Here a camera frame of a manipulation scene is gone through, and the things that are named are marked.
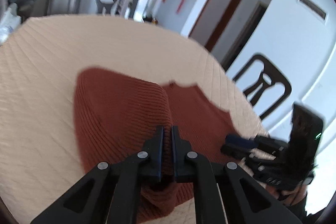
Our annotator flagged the rust red knit sweater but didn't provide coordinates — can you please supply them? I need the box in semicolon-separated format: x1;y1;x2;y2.
72;67;238;223

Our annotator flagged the person's right hand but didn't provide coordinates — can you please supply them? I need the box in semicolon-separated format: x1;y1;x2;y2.
265;185;307;206

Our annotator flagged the black chair right side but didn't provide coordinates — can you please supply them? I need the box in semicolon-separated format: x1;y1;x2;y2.
232;53;292;120

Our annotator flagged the beige quilted table cover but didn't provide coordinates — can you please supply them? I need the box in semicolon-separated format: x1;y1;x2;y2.
1;15;266;223

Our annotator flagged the white tissue pack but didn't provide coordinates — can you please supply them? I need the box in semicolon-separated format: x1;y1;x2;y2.
0;3;22;45

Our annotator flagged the black chair left back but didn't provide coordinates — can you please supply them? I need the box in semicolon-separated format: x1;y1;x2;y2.
7;0;52;23

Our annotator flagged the brown wooden door frame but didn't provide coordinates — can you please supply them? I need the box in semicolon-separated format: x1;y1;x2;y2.
189;0;242;52

